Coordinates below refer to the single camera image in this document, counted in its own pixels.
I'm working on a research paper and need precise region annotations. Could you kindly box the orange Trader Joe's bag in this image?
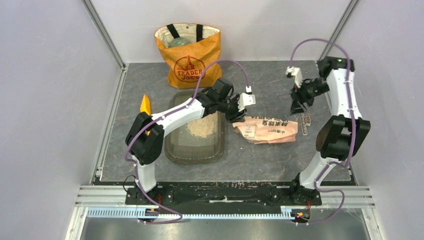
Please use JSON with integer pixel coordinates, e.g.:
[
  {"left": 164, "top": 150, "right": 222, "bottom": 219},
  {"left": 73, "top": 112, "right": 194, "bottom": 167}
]
[{"left": 154, "top": 23, "right": 222, "bottom": 89}]

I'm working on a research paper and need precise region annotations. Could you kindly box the aluminium corner post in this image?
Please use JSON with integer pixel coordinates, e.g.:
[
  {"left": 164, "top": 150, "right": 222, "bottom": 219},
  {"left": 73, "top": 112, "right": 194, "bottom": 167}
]
[
  {"left": 82, "top": 0, "right": 126, "bottom": 70},
  {"left": 316, "top": 0, "right": 360, "bottom": 63}
]

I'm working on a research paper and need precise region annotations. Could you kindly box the green bundle inside bag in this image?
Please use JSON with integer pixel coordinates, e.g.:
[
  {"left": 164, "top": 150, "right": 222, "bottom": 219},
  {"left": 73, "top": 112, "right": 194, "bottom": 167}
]
[{"left": 168, "top": 37, "right": 191, "bottom": 48}]

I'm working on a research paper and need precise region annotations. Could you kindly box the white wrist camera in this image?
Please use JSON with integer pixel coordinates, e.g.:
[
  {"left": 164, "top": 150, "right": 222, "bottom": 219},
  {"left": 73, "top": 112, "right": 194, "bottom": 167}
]
[
  {"left": 237, "top": 86, "right": 256, "bottom": 112},
  {"left": 285, "top": 66, "right": 304, "bottom": 88}
]

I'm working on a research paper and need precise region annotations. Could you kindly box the beige litter granule pile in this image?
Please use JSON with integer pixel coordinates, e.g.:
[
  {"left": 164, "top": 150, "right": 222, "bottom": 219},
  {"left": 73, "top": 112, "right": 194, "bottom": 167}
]
[{"left": 187, "top": 113, "right": 218, "bottom": 138}]

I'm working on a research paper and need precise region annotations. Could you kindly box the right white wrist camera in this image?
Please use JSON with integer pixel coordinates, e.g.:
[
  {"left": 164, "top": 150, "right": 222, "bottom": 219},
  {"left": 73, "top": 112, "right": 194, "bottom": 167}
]
[{"left": 285, "top": 66, "right": 304, "bottom": 88}]

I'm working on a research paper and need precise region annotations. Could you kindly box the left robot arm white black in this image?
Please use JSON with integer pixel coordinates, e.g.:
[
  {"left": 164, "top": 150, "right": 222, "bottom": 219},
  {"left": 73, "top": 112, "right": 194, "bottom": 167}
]
[{"left": 124, "top": 78, "right": 256, "bottom": 205}]

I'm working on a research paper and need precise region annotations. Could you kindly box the torn bag top strip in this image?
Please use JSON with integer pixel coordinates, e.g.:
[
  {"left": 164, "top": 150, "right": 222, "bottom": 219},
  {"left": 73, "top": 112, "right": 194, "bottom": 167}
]
[{"left": 299, "top": 113, "right": 311, "bottom": 136}]

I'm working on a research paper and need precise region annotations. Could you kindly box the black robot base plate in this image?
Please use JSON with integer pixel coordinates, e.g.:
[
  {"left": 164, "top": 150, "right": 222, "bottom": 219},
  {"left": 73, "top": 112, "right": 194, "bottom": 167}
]
[{"left": 123, "top": 181, "right": 323, "bottom": 215}]

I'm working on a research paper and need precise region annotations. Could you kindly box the right aluminium corner post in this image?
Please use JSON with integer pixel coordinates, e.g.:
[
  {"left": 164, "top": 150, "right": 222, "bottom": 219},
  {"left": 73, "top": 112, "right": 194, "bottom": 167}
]
[{"left": 316, "top": 0, "right": 360, "bottom": 63}]

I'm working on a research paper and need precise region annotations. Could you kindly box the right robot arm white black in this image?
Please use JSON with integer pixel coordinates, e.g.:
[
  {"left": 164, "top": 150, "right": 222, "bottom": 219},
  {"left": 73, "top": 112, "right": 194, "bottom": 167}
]
[{"left": 285, "top": 56, "right": 371, "bottom": 205}]

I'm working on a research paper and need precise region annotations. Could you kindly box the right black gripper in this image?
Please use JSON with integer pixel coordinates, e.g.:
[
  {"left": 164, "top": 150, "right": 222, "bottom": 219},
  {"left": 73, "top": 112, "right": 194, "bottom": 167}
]
[{"left": 288, "top": 77, "right": 331, "bottom": 116}]

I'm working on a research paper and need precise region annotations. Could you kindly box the pink litter bag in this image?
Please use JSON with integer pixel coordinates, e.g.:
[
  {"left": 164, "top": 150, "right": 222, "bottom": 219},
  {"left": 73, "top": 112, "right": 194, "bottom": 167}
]
[{"left": 232, "top": 116, "right": 298, "bottom": 144}]

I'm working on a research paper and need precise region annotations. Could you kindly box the orange plastic scoop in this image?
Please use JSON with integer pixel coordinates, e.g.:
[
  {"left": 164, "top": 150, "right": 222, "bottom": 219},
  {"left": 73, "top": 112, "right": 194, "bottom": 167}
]
[{"left": 139, "top": 94, "right": 152, "bottom": 129}]

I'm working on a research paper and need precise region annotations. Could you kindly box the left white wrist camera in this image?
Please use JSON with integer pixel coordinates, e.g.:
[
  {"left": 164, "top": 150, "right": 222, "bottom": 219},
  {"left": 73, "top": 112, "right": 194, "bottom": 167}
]
[{"left": 237, "top": 86, "right": 256, "bottom": 112}]

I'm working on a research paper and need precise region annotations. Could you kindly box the grey translucent litter box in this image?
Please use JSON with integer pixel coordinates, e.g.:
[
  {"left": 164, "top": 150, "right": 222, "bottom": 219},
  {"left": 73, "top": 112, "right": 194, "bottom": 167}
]
[{"left": 164, "top": 111, "right": 226, "bottom": 164}]

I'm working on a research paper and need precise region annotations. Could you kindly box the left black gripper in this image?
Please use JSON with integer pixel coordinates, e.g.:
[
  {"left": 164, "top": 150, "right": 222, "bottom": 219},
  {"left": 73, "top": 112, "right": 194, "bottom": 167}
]
[{"left": 216, "top": 94, "right": 247, "bottom": 124}]

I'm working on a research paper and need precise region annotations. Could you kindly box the slotted cable duct rail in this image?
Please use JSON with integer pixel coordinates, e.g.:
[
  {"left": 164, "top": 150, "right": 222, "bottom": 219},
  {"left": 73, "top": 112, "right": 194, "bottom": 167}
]
[{"left": 86, "top": 206, "right": 294, "bottom": 220}]

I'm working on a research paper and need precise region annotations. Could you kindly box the left aluminium corner post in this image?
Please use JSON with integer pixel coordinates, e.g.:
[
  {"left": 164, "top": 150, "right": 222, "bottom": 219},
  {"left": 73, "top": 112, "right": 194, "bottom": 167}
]
[{"left": 82, "top": 0, "right": 126, "bottom": 70}]

